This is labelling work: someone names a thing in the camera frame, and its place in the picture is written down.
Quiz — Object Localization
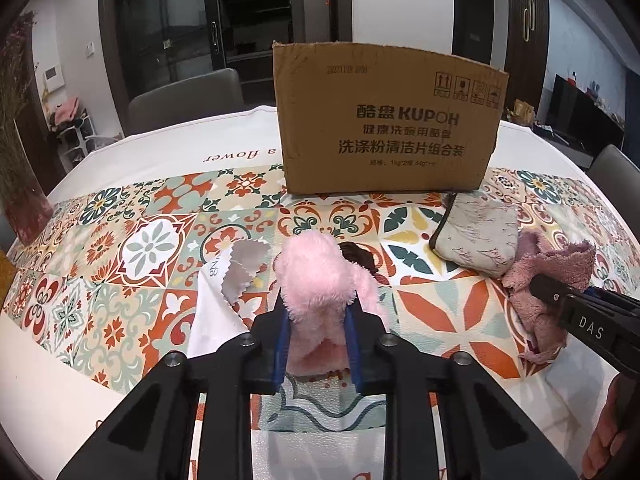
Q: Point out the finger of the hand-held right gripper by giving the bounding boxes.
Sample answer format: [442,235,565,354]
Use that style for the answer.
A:
[528,273,608,311]

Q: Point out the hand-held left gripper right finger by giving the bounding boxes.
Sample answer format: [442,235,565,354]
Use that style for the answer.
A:
[342,303,581,480]

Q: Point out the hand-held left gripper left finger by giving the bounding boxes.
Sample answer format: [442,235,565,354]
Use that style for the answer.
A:
[70,305,292,480]

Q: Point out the mauve fluffy towel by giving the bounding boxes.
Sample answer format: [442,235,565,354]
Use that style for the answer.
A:
[501,230,598,365]

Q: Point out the pink fluffy cloth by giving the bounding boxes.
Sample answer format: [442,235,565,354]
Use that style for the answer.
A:
[274,233,389,379]

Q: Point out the cardboard box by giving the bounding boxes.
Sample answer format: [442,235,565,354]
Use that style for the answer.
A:
[271,40,510,196]

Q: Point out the person's right hand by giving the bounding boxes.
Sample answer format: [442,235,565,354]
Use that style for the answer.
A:
[584,374,632,476]

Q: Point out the white zigzag-edged cloth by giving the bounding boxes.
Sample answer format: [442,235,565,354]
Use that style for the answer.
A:
[187,241,274,361]

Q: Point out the grey patterned fabric pouch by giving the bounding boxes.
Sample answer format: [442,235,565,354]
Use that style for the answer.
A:
[429,192,521,277]

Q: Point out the dark brown cloth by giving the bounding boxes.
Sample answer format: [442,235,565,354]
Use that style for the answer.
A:
[340,241,384,281]

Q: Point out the grey dining chair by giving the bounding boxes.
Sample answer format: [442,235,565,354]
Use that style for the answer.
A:
[586,144,640,213]
[127,67,246,137]

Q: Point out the patterned tile-print tablecloth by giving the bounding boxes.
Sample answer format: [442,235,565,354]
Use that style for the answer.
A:
[0,105,640,480]

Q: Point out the yellow-brown bag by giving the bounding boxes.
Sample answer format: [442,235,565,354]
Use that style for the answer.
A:
[510,99,537,124]

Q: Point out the black television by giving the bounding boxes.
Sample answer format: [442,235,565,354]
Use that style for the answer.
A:
[544,74,627,159]

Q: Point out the dark brown wardrobe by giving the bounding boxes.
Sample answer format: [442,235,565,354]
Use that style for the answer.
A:
[504,0,551,122]

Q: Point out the pink vase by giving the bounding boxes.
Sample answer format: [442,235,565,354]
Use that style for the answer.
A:
[0,192,55,247]

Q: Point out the white shoe rack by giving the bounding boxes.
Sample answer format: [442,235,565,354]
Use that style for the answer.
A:
[54,97,99,171]

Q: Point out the dark glass sliding door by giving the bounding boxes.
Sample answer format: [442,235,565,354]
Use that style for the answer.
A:
[99,0,332,98]

